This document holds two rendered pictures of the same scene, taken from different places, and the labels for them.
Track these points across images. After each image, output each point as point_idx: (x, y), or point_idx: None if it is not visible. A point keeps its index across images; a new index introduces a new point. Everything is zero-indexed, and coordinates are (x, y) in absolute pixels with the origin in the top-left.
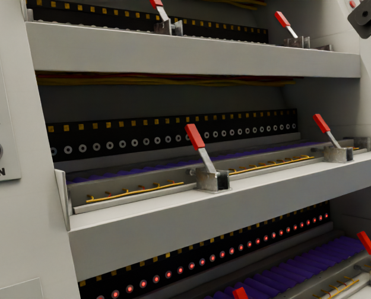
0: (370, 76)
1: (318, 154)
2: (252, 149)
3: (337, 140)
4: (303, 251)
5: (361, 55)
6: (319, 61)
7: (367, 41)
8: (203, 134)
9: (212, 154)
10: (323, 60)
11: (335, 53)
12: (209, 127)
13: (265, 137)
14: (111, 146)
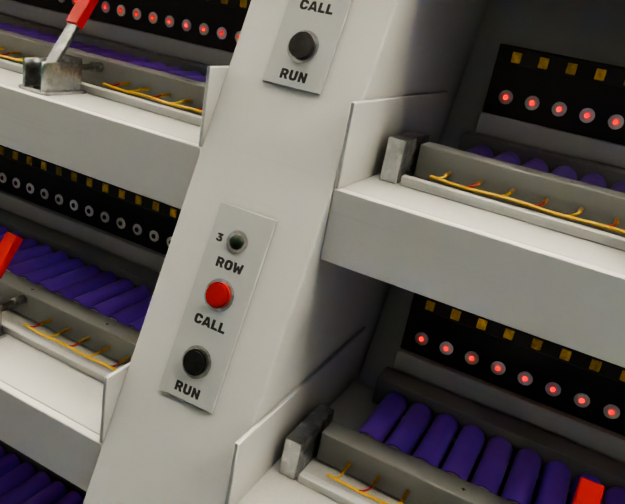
0: (180, 221)
1: (40, 318)
2: (69, 250)
3: (132, 331)
4: (36, 462)
5: (201, 151)
6: (44, 125)
7: (284, 118)
8: (25, 185)
9: None
10: (58, 126)
11: (97, 118)
12: (36, 178)
13: (135, 248)
14: None
